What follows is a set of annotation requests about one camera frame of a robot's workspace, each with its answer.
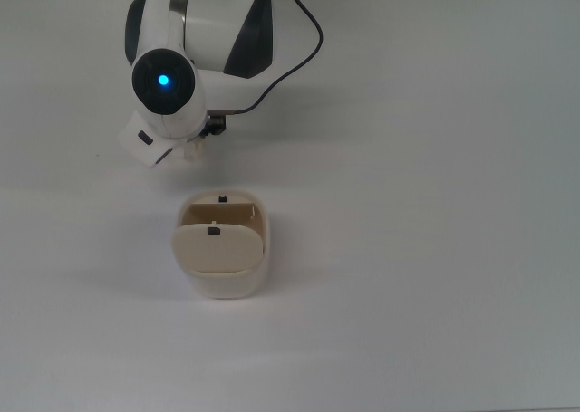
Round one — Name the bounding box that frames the small cream bin with lid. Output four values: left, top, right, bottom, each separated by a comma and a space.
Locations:
170, 187, 274, 301

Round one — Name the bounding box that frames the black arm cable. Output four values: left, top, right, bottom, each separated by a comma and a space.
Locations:
224, 0, 324, 117

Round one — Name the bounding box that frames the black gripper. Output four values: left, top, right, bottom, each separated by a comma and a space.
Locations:
201, 111, 227, 139

